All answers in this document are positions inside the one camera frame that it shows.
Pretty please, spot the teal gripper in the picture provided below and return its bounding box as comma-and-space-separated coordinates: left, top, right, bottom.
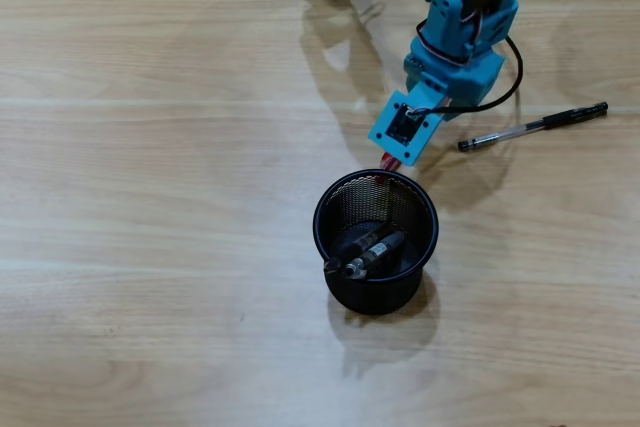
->
403, 39, 505, 122

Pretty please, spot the clear pen with black cap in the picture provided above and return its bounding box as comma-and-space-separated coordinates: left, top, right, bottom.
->
457, 101, 610, 153

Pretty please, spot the red gel pen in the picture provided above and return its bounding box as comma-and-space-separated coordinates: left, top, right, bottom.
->
374, 150, 402, 184

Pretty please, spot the grey grip gel pen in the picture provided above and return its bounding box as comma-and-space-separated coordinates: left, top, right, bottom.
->
343, 230, 407, 282

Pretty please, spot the black grip gel pen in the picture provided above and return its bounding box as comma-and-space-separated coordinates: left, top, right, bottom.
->
322, 225, 396, 276

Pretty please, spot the black mesh pen holder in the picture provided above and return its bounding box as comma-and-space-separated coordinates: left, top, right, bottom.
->
311, 168, 440, 317

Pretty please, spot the black camera cable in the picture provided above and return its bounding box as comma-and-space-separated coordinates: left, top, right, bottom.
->
407, 34, 525, 116

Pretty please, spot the white red servo wire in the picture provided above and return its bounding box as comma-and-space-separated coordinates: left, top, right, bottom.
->
415, 0, 521, 67

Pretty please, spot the teal wrist camera module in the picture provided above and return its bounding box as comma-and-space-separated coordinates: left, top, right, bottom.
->
368, 90, 444, 167

